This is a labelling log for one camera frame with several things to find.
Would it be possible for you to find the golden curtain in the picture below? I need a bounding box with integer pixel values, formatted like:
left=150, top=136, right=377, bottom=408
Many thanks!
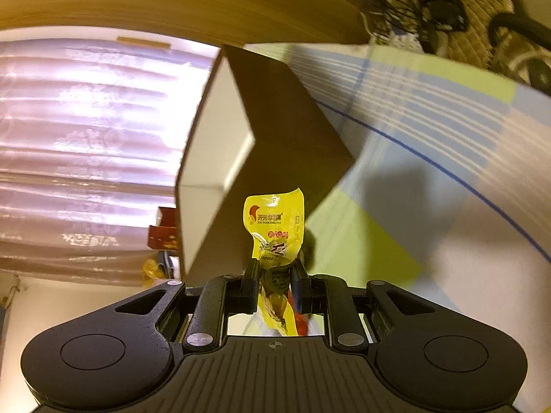
left=0, top=0, right=372, bottom=49

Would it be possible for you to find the wooden wall strip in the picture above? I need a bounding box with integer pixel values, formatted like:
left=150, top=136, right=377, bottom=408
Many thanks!
left=117, top=36, right=171, bottom=49

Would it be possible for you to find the yellow plastic wrap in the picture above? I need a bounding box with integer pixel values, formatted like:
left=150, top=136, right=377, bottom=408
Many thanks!
left=142, top=258, right=173, bottom=287

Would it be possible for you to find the brown cardboard box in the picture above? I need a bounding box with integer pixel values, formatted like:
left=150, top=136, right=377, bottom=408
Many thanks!
left=174, top=45, right=356, bottom=287

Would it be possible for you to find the red gift box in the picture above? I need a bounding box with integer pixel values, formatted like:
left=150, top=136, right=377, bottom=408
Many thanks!
left=148, top=206, right=182, bottom=251

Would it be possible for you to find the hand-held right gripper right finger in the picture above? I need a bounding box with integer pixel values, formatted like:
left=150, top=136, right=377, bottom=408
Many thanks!
left=292, top=262, right=436, bottom=350

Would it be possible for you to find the black chair armrest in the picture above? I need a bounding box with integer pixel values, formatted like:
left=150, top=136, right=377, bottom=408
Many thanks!
left=488, top=10, right=551, bottom=92

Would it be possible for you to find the pink sheer curtain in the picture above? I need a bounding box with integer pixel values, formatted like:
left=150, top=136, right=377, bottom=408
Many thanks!
left=0, top=30, right=225, bottom=285

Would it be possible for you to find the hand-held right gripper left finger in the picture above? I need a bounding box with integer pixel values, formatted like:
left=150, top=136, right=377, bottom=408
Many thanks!
left=115, top=259, right=261, bottom=354

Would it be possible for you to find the black cable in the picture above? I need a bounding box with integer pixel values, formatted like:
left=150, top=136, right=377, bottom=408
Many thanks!
left=350, top=0, right=471, bottom=50

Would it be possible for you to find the yellow snack packet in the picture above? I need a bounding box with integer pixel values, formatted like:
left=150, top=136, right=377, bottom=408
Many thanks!
left=243, top=186, right=313, bottom=337

